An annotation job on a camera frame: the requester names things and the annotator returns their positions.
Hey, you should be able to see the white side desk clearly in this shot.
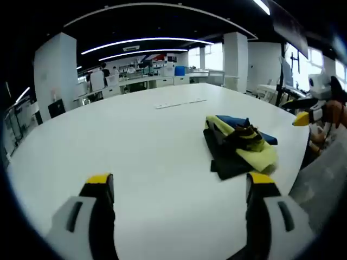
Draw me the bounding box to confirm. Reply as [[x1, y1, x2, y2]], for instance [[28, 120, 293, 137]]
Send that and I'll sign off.
[[257, 83, 307, 103]]

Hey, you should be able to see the person's right hand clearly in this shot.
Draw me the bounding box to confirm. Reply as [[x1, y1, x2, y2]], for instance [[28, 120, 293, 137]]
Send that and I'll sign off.
[[324, 99, 346, 128]]

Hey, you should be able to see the yellow grey blue garment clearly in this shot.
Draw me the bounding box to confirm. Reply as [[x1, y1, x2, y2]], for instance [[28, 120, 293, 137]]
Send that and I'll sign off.
[[203, 115, 279, 181]]

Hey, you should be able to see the white cabinet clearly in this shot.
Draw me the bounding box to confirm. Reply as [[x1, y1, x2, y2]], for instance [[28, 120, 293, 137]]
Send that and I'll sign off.
[[90, 70, 105, 92]]

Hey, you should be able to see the white template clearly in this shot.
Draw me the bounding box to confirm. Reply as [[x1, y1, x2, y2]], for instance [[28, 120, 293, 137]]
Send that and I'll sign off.
[[155, 99, 208, 110]]

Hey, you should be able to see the long ceiling light strip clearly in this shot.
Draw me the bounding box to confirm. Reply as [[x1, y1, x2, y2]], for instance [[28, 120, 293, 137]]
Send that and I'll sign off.
[[81, 37, 215, 55], [99, 48, 189, 62]]

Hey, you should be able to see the black tripod stand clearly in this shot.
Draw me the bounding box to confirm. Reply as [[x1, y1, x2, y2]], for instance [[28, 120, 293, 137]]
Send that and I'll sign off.
[[275, 43, 301, 107]]

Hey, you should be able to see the person's grey clothing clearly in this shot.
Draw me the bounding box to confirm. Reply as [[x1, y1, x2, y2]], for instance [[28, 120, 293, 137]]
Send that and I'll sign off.
[[288, 135, 347, 236]]

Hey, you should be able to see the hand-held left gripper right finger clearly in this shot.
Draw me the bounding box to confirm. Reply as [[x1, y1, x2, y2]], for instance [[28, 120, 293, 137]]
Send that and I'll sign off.
[[245, 172, 317, 260]]

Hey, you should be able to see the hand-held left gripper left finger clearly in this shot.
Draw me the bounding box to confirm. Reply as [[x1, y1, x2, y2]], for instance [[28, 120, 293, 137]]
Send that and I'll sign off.
[[44, 173, 120, 260]]

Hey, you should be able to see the white pillar with red mark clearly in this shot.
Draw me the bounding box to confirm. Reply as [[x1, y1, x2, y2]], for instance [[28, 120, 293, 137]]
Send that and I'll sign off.
[[34, 32, 78, 121]]

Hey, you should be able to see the plain white pillar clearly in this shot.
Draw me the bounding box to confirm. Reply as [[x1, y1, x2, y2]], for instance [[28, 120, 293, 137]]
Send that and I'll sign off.
[[223, 31, 249, 93]]

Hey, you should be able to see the long white workbench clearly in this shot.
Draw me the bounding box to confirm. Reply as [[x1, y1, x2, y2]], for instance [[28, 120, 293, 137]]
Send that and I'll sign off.
[[102, 70, 190, 99]]

